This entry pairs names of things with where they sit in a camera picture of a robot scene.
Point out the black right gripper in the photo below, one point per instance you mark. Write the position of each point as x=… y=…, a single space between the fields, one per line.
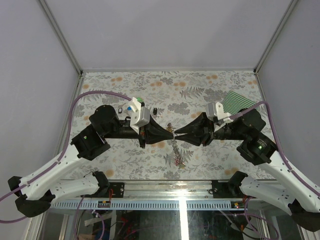
x=205 y=129

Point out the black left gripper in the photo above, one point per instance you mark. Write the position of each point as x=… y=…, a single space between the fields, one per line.
x=153 y=134

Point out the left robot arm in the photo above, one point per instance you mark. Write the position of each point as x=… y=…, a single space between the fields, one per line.
x=46 y=186

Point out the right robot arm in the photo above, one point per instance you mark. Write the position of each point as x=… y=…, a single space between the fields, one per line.
x=294 y=198

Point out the floral table mat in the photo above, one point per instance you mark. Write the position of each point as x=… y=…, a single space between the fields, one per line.
x=180 y=97

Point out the green striped cloth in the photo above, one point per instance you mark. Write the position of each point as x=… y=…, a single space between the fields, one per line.
x=233 y=103

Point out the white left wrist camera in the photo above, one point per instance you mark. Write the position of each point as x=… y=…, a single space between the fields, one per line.
x=140 y=115

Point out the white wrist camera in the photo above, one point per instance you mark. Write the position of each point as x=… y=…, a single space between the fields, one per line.
x=215 y=112
x=140 y=115

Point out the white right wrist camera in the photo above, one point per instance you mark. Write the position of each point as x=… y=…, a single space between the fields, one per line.
x=215 y=112

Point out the aluminium front rail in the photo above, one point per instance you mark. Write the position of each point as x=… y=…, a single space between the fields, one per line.
x=159 y=195

